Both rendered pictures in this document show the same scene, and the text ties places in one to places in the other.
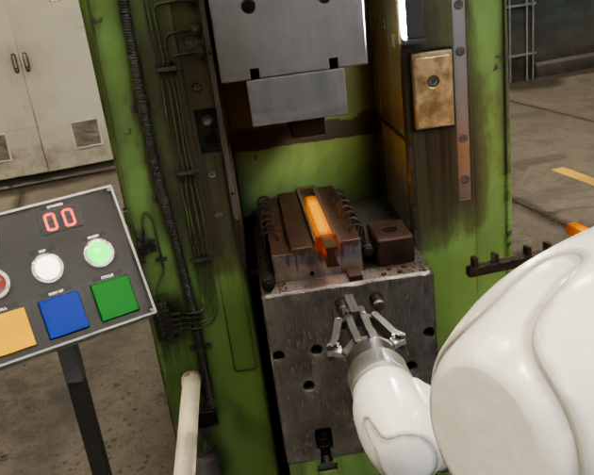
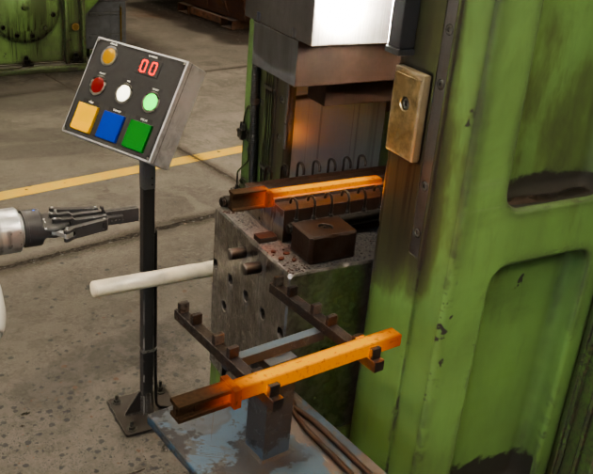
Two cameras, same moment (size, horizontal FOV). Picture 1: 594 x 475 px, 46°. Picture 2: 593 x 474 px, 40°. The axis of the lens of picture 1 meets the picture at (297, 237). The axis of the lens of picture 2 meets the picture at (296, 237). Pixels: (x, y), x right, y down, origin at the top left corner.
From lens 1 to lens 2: 176 cm
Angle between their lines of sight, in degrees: 57
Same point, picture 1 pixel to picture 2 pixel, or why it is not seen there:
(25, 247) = (123, 73)
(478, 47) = (458, 89)
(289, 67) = (273, 22)
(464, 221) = (407, 278)
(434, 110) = (399, 135)
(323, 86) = (286, 51)
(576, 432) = not seen: outside the picture
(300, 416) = (217, 326)
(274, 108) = (262, 55)
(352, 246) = (280, 213)
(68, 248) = (139, 88)
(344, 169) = not seen: hidden behind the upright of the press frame
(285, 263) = not seen: hidden behind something
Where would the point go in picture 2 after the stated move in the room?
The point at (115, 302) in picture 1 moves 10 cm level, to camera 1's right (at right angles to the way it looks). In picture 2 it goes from (134, 138) to (144, 150)
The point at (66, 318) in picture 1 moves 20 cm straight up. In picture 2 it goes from (107, 129) to (106, 54)
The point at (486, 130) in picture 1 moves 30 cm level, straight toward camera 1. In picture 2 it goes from (446, 192) to (289, 190)
